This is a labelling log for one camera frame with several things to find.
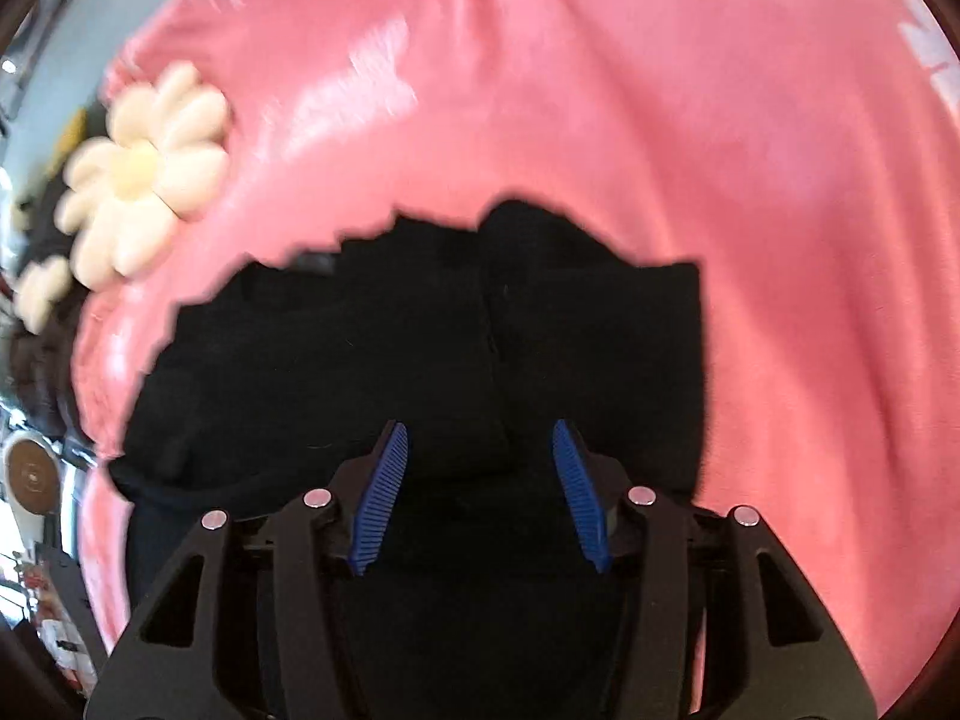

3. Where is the black small garment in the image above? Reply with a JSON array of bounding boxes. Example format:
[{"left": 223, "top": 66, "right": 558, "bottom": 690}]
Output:
[{"left": 107, "top": 196, "right": 706, "bottom": 720}]

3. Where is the dark puffer jacket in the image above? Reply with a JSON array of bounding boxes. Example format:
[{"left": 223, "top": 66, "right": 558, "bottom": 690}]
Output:
[{"left": 8, "top": 174, "right": 89, "bottom": 442}]

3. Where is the small daisy flower pillow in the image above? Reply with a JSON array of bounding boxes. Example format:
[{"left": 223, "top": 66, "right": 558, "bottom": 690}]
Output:
[{"left": 13, "top": 255, "right": 73, "bottom": 335}]

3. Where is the large daisy flower pillow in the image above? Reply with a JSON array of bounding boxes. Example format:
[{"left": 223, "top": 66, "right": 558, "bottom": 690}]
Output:
[{"left": 53, "top": 60, "right": 231, "bottom": 291}]

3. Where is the pink fleece blanket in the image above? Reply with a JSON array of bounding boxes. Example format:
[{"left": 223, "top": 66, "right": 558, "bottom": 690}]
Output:
[{"left": 73, "top": 0, "right": 958, "bottom": 707}]

